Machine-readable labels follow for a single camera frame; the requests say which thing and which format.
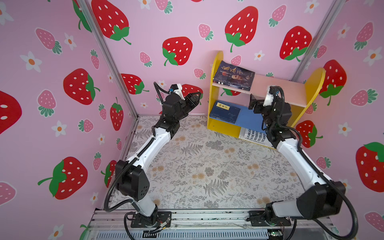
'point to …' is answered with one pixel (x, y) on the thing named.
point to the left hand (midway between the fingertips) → (201, 93)
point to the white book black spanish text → (252, 135)
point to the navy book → (225, 112)
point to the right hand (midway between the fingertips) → (260, 93)
